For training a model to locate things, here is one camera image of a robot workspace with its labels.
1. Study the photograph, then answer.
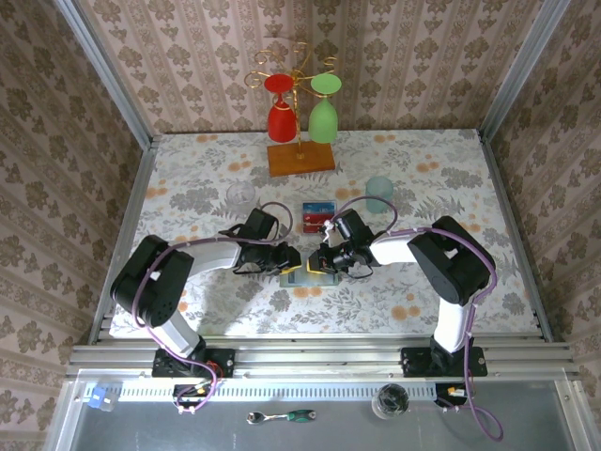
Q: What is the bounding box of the green card holder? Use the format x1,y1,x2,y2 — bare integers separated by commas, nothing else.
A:
279,270,341,289

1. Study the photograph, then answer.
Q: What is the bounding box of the clear plastic tray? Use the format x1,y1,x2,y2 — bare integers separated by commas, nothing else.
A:
299,199,340,237

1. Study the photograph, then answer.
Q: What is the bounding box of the clear drinking glass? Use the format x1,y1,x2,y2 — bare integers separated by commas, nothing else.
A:
225,181,257,211

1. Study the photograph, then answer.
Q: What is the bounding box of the blue translucent cup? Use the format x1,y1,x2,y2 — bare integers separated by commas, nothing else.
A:
364,176,394,215

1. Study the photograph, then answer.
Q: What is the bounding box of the red wine glass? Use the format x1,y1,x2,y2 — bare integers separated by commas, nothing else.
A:
263,73,298,143

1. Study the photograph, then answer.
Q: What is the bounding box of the green wine glass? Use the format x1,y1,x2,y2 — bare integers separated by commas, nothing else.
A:
308,73,343,144

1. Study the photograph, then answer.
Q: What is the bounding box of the clear glass jar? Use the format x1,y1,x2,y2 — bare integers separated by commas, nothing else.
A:
371,382,409,420

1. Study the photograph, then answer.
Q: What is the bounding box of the grey metal shelf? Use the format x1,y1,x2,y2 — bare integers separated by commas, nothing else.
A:
44,368,588,451

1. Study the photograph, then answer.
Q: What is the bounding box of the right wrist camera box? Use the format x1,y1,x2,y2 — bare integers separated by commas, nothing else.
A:
323,209,372,248

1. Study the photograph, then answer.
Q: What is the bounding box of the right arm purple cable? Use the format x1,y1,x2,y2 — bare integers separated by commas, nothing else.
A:
331,195,504,443

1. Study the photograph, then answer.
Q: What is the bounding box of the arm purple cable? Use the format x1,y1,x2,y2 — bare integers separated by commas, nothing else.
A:
133,201,292,414
331,195,504,443

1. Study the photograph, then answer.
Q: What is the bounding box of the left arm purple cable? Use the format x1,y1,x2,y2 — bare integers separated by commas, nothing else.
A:
133,201,292,414

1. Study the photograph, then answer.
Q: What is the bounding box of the aluminium front rail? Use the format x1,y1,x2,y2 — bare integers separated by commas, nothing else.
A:
65,334,581,381

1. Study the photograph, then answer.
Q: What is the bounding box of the gold wire glass rack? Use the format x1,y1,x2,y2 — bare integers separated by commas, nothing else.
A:
244,40,338,179

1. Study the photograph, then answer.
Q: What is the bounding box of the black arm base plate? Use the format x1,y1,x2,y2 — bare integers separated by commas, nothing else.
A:
152,348,236,379
401,346,488,379

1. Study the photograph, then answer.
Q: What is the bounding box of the white slotted cable duct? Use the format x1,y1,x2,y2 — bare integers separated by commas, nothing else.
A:
83,379,470,404

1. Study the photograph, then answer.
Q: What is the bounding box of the green-handled ratchet wrench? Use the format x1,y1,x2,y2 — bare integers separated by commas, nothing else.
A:
246,409,316,426

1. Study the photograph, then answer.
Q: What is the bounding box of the aluminium table side rail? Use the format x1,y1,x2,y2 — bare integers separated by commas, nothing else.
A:
86,134,163,347
477,129,555,344

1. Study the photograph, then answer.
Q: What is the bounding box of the black connector bracket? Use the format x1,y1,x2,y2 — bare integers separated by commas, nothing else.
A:
172,382,213,415
434,382,471,412

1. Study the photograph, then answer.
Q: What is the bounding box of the aluminium corner post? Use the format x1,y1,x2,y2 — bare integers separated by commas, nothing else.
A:
478,0,575,142
52,0,160,150

